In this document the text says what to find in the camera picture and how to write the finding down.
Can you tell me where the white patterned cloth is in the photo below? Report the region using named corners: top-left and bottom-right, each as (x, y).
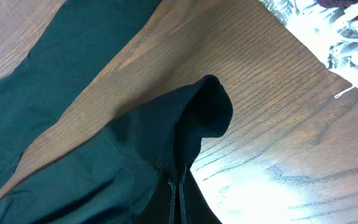
top-left (260, 0), bottom-right (358, 88)

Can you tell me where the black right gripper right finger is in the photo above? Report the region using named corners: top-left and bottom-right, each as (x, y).
top-left (178, 169), bottom-right (221, 224)

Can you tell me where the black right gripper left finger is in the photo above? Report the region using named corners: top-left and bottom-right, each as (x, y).
top-left (135, 170), bottom-right (176, 224)

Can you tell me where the red navy plaid garment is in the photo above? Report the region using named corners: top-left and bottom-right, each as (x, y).
top-left (317, 0), bottom-right (358, 8)

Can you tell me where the black leggings red waistband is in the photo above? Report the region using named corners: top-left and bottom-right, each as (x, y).
top-left (0, 1), bottom-right (233, 223)

